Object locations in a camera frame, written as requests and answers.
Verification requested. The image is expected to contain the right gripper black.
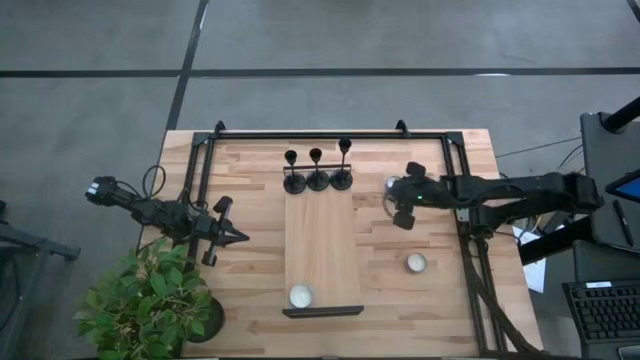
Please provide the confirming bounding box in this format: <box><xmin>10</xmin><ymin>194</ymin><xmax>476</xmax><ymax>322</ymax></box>
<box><xmin>391</xmin><ymin>161</ymin><xmax>455</xmax><ymax>231</ymax></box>

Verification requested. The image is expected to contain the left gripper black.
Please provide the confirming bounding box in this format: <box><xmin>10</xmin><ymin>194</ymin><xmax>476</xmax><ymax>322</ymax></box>
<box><xmin>192</xmin><ymin>195</ymin><xmax>251</xmax><ymax>267</ymax></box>

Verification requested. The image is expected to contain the black metal candlestick holder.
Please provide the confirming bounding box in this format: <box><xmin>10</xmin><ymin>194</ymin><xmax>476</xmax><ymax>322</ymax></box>
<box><xmin>305</xmin><ymin>146</ymin><xmax>331</xmax><ymax>193</ymax></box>
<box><xmin>282</xmin><ymin>148</ymin><xmax>307</xmax><ymax>196</ymax></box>
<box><xmin>329</xmin><ymin>137</ymin><xmax>354</xmax><ymax>192</ymax></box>

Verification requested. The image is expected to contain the patterned glass candle jar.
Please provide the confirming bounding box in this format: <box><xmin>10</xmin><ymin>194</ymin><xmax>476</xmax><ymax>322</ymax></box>
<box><xmin>405</xmin><ymin>252</ymin><xmax>428</xmax><ymax>275</ymax></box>
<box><xmin>288</xmin><ymin>284</ymin><xmax>315</xmax><ymax>310</ymax></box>

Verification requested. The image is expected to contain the black plant pot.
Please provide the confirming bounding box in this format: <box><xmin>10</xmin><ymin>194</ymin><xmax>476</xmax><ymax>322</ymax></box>
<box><xmin>185</xmin><ymin>296</ymin><xmax>227</xmax><ymax>345</ymax></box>

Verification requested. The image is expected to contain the green leafy plant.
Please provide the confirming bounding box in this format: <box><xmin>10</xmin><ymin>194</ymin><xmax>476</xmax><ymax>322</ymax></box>
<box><xmin>72</xmin><ymin>237</ymin><xmax>216</xmax><ymax>360</ymax></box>

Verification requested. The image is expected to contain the white paper sheet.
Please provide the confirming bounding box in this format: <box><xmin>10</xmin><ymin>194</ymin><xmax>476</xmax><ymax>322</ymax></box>
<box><xmin>513</xmin><ymin>225</ymin><xmax>547</xmax><ymax>295</ymax></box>

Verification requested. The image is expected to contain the black support beam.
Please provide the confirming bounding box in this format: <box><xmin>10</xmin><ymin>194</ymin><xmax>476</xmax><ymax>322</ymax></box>
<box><xmin>517</xmin><ymin>215</ymin><xmax>597</xmax><ymax>267</ymax></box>

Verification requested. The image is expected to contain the black floor stand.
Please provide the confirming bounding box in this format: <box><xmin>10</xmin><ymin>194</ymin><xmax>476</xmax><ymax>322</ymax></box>
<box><xmin>0</xmin><ymin>199</ymin><xmax>82</xmax><ymax>262</ymax></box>

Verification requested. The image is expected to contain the grey side desk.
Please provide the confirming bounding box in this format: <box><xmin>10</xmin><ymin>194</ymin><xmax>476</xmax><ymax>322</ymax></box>
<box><xmin>578</xmin><ymin>111</ymin><xmax>640</xmax><ymax>254</ymax></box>

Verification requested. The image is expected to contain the black pen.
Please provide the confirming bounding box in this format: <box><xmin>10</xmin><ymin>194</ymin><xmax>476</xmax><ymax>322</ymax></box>
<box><xmin>612</xmin><ymin>199</ymin><xmax>636</xmax><ymax>248</ymax></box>

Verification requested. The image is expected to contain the tablet with blue screen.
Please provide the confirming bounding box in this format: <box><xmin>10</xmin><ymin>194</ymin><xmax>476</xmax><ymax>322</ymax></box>
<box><xmin>604</xmin><ymin>168</ymin><xmax>640</xmax><ymax>204</ymax></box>

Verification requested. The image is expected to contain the black keyboard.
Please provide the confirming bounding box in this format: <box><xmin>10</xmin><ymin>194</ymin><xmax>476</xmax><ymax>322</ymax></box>
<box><xmin>561</xmin><ymin>279</ymin><xmax>640</xmax><ymax>347</ymax></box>

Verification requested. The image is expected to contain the black pole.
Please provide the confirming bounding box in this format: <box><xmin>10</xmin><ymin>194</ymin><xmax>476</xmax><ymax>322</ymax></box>
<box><xmin>599</xmin><ymin>96</ymin><xmax>640</xmax><ymax>134</ymax></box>

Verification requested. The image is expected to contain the black looped cable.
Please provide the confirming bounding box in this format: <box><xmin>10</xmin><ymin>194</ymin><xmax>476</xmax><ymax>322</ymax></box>
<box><xmin>141</xmin><ymin>164</ymin><xmax>168</xmax><ymax>199</ymax></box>

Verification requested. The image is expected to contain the black aluminium rig frame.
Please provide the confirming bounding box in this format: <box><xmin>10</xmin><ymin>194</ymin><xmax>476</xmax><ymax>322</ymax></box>
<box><xmin>182</xmin><ymin>119</ymin><xmax>506</xmax><ymax>359</ymax></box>

